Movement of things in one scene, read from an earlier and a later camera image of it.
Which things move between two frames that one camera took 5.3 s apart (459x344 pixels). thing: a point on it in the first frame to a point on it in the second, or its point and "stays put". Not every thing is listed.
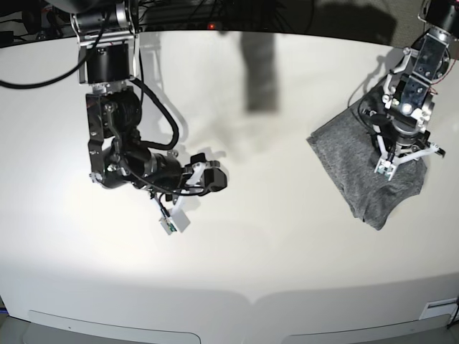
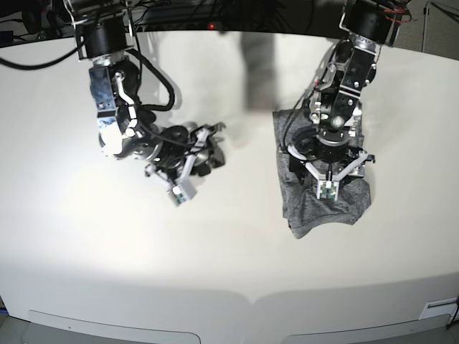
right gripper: (401, 148) to (330, 163)
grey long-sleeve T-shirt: (348, 147) to (305, 211)
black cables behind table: (170, 15) stays put
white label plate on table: (439, 307) stays put
